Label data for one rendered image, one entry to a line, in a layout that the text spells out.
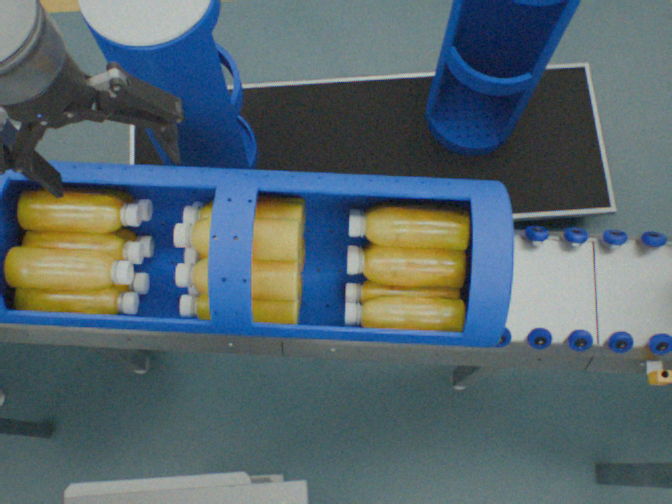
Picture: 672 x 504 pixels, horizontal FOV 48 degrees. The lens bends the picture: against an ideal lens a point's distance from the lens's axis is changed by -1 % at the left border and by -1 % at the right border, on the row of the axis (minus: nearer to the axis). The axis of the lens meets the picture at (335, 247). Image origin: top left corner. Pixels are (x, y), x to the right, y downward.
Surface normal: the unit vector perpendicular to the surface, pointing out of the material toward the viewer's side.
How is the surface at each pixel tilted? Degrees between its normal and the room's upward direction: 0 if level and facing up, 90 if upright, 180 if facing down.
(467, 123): 0
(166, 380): 0
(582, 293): 0
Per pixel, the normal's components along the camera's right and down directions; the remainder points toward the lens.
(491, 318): -0.04, 0.60
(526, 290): 0.00, -0.28
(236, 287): -0.03, 0.39
